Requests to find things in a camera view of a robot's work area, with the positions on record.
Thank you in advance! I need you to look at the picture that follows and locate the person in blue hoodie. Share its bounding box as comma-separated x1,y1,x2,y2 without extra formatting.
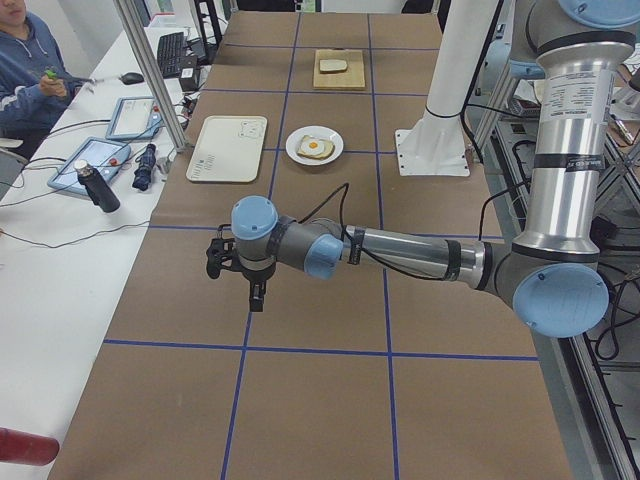
1,1,82,158

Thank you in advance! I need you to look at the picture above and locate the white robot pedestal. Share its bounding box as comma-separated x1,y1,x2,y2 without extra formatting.
395,0,500,177

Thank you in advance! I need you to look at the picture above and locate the folded navy umbrella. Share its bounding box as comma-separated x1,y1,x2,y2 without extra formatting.
132,143,156,191

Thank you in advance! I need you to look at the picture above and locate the black keyboard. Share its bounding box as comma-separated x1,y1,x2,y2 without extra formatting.
156,32,185,78

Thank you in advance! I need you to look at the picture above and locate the plain bread slice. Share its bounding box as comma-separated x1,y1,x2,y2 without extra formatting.
319,58,348,74

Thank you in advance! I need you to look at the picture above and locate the blue teach pendant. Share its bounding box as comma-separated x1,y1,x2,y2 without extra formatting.
47,137,133,199
105,97,162,141

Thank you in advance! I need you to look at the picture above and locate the black computer mouse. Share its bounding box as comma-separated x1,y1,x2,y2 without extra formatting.
119,72,144,86

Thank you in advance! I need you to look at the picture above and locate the red cylinder bottle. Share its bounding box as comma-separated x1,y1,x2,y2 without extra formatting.
0,427,60,466

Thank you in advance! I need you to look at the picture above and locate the aluminium frame post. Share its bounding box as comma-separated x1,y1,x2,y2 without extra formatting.
113,0,187,153

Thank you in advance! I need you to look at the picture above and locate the cream bear tray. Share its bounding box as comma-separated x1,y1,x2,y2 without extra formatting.
186,115,268,183

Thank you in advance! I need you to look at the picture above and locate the near blue teach pendant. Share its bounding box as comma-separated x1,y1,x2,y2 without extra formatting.
47,137,133,199

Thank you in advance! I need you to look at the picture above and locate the green handled reacher stick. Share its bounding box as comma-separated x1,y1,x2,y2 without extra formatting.
44,69,120,85

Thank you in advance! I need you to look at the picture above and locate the wooden cutting board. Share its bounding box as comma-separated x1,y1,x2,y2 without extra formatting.
313,49,366,91

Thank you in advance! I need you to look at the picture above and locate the black water bottle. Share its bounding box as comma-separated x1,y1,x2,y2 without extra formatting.
73,159,120,213

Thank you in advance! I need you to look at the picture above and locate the far blue teach pendant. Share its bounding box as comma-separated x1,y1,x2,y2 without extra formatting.
105,97,162,141

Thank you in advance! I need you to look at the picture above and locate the bread slice with egg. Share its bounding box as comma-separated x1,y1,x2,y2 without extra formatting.
296,135,335,160

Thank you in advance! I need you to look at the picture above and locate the white round plate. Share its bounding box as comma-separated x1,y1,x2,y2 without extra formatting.
285,126,344,166

